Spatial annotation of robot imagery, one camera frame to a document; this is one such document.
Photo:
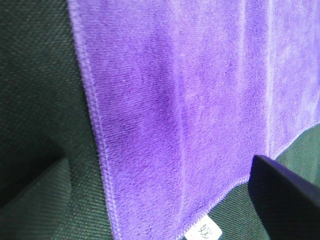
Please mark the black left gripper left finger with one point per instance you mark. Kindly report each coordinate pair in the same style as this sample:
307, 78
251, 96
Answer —
36, 212

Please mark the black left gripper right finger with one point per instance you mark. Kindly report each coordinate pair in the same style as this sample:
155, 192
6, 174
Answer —
287, 205

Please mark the purple microfiber towel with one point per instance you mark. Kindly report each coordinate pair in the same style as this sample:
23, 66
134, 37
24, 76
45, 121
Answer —
183, 93

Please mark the black fabric table mat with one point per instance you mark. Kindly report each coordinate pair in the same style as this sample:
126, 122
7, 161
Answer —
44, 117

